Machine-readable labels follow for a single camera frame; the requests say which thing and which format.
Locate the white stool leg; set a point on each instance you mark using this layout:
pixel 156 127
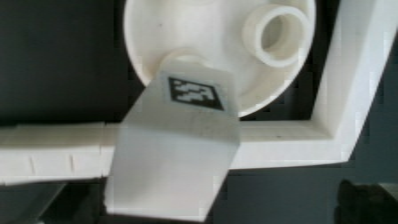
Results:
pixel 179 141

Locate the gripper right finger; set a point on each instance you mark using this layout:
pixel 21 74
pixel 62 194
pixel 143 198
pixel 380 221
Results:
pixel 367 203

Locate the white round stool seat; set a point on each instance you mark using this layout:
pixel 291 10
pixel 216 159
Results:
pixel 248 34

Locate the white front rail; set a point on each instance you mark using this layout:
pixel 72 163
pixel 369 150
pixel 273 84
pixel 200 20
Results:
pixel 63 152

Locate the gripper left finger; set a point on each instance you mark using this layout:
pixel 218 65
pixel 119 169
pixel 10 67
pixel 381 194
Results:
pixel 26 200

